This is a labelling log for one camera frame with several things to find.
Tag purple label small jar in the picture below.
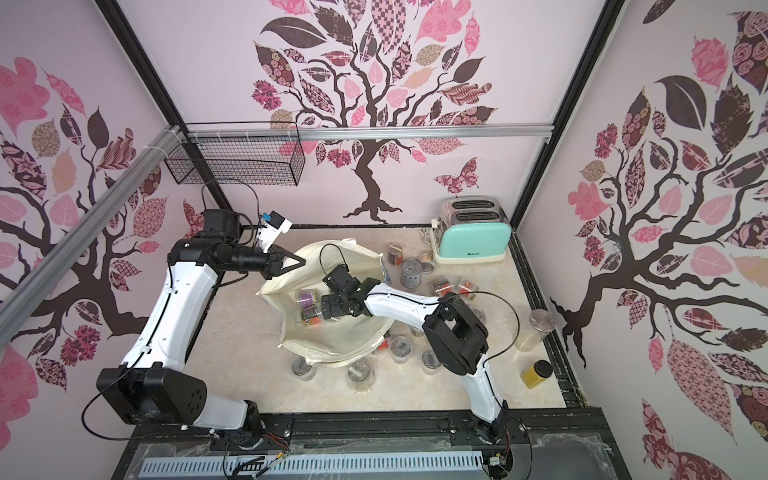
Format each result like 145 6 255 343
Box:
295 289 318 310

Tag cream canvas tote bag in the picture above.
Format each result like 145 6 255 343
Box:
258 239 394 368

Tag silver tin can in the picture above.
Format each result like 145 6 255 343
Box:
400 258 423 290

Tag clear seed jar dark lid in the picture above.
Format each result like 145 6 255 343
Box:
389 335 413 364

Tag clear seed jar striped lid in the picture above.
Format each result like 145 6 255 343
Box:
347 359 375 392

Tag tan seed jar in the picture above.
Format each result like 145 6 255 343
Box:
419 250 435 274

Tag clear seed jar grey lid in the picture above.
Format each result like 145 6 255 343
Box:
291 356 317 382

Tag red seed jar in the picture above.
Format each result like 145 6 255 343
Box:
457 280 479 300
431 278 455 297

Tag clear jar sandy contents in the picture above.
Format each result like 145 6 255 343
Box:
514 309 556 352

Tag yellow label seed jar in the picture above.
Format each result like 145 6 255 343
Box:
520 360 554 389

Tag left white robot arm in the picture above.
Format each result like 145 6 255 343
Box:
95 209 306 436

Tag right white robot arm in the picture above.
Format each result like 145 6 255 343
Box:
321 264 521 444

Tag mint green toaster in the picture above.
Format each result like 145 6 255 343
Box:
429 196 512 264

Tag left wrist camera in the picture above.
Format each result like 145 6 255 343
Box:
256 211 292 253

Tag black wire basket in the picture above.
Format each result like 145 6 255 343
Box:
165 120 306 186

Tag aluminium rail back wall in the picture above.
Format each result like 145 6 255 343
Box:
186 123 554 141

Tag aluminium rail wall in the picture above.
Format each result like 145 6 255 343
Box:
1 125 183 345
186 123 554 141

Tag white slotted cable duct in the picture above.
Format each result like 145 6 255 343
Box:
128 451 486 479

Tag aluminium rail left wall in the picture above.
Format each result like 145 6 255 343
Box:
1 125 183 345

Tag black base frame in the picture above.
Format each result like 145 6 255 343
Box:
113 408 630 479

